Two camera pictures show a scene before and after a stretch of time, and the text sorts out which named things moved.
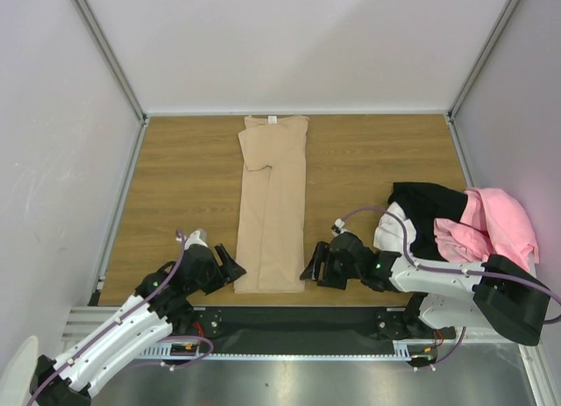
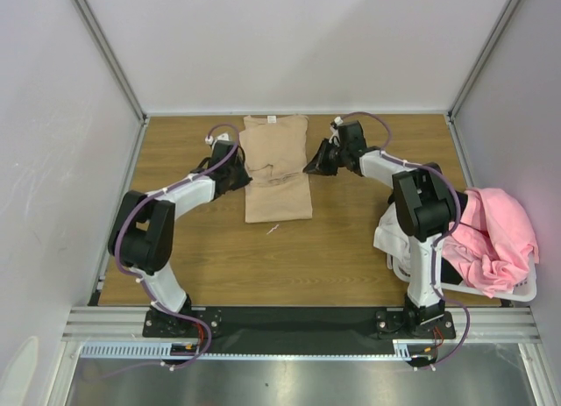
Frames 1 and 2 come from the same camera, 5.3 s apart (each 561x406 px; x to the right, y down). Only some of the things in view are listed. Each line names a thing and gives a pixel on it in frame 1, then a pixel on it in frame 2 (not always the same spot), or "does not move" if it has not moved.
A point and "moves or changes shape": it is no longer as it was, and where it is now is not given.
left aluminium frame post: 96,32 does not move
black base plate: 375,331 does not move
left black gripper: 226,273 → 243,180
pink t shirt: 493,224 does not move
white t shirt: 389,236 does not move
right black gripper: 330,266 → 330,153
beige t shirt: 273,221 moves or changes shape
